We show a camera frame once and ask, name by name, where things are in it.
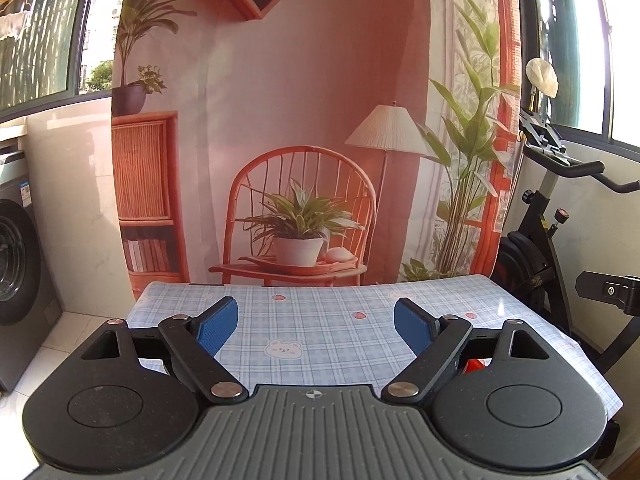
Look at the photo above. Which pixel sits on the printed room backdrop cloth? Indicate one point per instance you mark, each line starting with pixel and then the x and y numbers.
pixel 314 142

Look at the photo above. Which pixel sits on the blue plaid tablecloth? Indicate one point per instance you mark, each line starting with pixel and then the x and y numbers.
pixel 345 335

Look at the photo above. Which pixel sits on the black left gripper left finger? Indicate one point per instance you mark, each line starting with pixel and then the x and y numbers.
pixel 193 343

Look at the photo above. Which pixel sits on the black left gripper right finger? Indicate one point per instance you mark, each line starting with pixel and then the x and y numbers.
pixel 437 344

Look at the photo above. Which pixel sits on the black exercise bike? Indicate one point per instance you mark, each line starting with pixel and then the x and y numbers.
pixel 529 258

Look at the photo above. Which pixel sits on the dark front-load washing machine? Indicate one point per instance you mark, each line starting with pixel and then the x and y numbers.
pixel 29 306

